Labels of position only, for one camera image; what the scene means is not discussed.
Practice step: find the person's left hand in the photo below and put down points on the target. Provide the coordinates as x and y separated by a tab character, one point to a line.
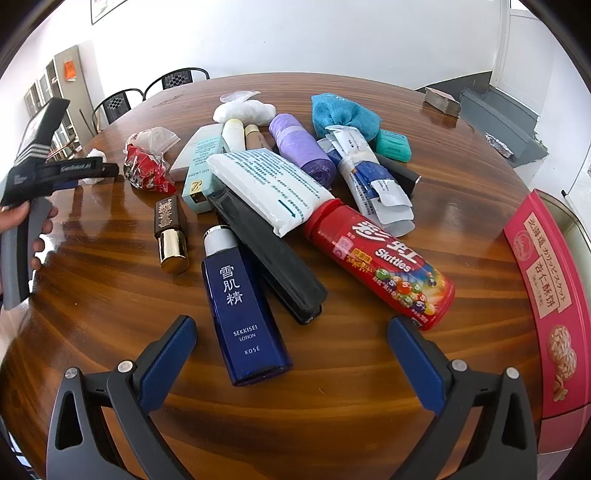
9	219

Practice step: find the pink cookie box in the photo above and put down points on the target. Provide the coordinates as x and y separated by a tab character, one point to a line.
545	286

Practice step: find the orange sticker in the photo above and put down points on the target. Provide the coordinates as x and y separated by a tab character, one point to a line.
69	70

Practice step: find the hanging wall scroll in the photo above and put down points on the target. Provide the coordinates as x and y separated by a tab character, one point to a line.
581	194

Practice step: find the white crumpled tissue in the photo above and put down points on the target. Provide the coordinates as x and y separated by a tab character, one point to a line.
94	154

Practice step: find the black case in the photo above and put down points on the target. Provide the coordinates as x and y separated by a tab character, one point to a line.
277	263

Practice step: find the pale green box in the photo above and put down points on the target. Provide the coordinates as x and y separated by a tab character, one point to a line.
203	175

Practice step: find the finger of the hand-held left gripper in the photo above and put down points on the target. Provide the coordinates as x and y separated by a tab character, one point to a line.
111	170

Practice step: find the white tube with cream cap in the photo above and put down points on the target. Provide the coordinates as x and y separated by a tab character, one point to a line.
233	136

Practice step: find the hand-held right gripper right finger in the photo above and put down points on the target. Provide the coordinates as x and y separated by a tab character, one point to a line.
411	360

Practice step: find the white flat cosmetic tube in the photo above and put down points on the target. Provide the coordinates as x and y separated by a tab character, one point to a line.
184	159

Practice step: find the beige cosmetic tube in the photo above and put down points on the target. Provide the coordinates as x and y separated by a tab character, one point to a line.
254	138

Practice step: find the grey stairs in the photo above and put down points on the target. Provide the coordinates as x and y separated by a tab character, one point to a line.
489	110

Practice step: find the red white plastic packet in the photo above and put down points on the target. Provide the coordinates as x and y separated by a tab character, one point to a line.
143	170

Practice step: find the wooden desktop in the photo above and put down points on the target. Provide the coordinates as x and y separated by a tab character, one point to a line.
351	406

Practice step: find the glass door bookcase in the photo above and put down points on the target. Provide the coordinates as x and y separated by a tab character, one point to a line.
44	87

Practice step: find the foil tray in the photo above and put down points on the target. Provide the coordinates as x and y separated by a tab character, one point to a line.
499	145

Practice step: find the purple bag roll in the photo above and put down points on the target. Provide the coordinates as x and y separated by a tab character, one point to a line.
300	147

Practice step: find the bag of cotton balls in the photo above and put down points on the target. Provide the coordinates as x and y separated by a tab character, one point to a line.
244	110

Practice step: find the white wipe packet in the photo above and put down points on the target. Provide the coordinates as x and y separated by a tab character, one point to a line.
268	184

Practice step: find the blue white sachet bundle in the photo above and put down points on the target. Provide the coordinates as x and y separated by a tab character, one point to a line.
369	184

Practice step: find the framed wall picture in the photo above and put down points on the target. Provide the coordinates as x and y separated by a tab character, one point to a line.
104	9

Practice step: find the stack of cards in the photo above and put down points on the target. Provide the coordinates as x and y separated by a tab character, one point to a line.
443	99

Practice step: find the red candy bottle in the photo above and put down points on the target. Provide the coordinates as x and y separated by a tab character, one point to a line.
369	258

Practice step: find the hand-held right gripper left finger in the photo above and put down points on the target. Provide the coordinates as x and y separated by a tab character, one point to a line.
171	355

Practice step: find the teal floss box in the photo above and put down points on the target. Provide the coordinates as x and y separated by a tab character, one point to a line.
392	144

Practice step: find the grey cabinet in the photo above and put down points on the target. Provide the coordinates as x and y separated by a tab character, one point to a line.
85	92

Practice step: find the blue lotion bottle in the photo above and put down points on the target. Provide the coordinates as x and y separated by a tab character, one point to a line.
244	314

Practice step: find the blue towel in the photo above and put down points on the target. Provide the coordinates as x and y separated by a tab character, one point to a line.
346	113

